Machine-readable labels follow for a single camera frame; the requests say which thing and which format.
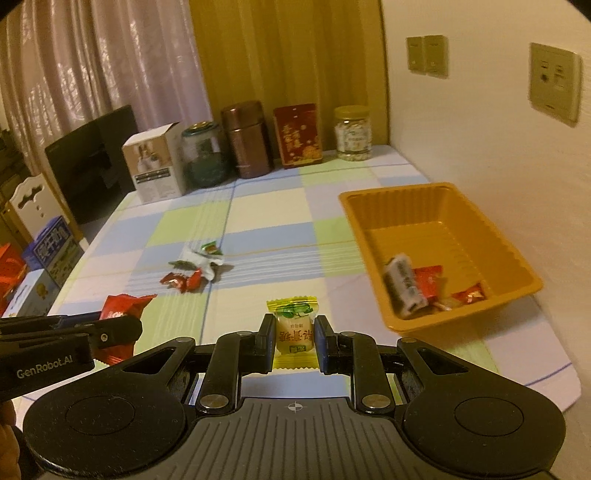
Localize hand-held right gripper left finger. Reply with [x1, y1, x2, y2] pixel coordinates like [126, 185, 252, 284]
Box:
[112, 314, 278, 414]

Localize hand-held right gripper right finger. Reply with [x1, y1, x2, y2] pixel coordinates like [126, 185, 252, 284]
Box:
[315, 315, 468, 412]

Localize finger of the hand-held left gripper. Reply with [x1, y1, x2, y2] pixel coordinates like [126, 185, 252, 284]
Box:
[0, 318, 143, 357]
[0, 312, 103, 329]

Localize red snack packet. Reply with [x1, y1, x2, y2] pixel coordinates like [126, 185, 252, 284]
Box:
[99, 294, 158, 367]
[413, 265, 445, 299]

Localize yellow green candy packet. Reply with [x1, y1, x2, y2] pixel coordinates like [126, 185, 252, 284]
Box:
[266, 298, 320, 372]

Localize white green-edged snack packet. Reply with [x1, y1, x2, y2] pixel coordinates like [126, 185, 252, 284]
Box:
[182, 247, 225, 282]

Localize silver dark snack packet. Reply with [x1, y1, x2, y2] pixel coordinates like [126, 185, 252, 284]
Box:
[384, 253, 428, 319]

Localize orange plastic tray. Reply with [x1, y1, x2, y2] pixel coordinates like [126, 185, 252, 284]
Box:
[338, 182, 544, 336]

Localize pale milk carton box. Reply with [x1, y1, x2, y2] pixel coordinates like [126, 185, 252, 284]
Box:
[6, 268, 61, 318]

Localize blue milk carton box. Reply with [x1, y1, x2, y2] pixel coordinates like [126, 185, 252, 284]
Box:
[23, 216, 84, 285]

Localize white carved chair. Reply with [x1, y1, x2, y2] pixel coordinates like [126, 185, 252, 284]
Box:
[9, 174, 59, 232]

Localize black flat screen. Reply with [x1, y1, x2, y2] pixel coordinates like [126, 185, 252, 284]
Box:
[44, 104, 140, 228]

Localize white picture carton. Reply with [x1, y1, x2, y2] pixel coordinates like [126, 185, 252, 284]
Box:
[122, 122, 188, 204]

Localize green glass jar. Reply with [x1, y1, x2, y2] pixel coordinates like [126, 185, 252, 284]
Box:
[180, 120, 232, 188]

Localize brown metal canister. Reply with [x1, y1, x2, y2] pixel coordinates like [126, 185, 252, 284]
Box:
[220, 100, 273, 180]

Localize red gift box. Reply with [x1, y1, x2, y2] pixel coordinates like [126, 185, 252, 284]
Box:
[273, 103, 324, 169]

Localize clear plastic candy jar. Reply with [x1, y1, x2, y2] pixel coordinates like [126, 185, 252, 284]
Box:
[333, 106, 373, 162]

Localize pink lace curtain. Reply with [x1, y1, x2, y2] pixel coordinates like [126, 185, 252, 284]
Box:
[0, 0, 214, 155]

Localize yellow curtain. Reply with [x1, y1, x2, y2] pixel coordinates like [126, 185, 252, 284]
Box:
[191, 0, 392, 154]

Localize beige wall switch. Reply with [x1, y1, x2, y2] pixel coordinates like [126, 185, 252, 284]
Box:
[423, 35, 450, 77]
[406, 36, 427, 73]

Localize beige wall socket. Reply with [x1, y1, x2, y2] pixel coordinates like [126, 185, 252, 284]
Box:
[528, 42, 583, 124]

